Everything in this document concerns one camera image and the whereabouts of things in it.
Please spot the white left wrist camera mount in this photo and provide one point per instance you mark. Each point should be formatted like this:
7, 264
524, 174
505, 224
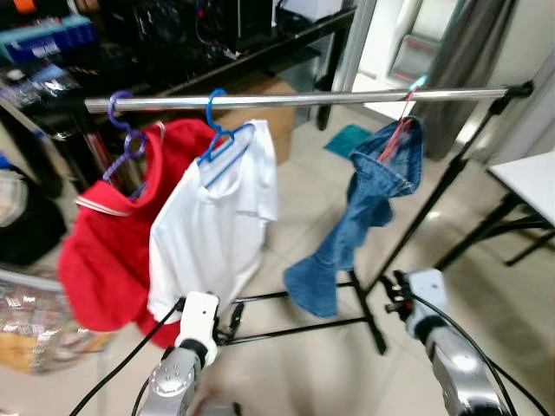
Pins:
198, 316

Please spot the blue denim jeans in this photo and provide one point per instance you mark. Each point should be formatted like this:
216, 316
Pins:
347, 234

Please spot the clear plastic bag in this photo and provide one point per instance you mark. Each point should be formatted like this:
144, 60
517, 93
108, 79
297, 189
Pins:
35, 321

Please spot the blue plastic hanger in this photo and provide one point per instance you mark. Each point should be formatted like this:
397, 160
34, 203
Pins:
213, 121

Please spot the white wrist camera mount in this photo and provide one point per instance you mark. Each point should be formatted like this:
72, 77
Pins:
198, 316
427, 290

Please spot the blue storage box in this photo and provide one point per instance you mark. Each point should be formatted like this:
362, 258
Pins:
43, 43

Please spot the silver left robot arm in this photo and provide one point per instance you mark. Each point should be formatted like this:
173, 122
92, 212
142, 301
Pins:
169, 381

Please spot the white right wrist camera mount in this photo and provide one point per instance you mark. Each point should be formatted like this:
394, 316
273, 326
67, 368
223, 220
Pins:
427, 290

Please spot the clear plastic packet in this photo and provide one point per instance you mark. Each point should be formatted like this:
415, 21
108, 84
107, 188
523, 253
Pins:
35, 87

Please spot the black clothes rack silver rail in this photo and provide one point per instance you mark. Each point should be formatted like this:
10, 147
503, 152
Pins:
303, 98

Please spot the grey curtain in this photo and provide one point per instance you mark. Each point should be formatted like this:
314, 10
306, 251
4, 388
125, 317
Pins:
468, 52

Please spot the large cardboard box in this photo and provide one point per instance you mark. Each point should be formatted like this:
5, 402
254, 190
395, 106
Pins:
277, 130

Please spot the purple plastic hanger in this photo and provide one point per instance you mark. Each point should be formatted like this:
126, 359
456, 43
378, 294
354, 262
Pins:
127, 132

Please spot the white box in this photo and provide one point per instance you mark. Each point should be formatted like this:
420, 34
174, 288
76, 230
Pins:
312, 9

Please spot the glass sliding door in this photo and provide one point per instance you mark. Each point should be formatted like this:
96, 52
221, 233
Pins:
368, 52

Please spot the pink red hanger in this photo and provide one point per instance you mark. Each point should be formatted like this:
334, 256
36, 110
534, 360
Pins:
401, 130

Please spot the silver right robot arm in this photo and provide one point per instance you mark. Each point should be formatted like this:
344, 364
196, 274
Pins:
460, 373

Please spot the red shirt white trim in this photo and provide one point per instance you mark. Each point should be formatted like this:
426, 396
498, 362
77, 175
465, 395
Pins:
104, 251

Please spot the black desk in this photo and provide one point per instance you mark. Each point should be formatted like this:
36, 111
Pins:
260, 52

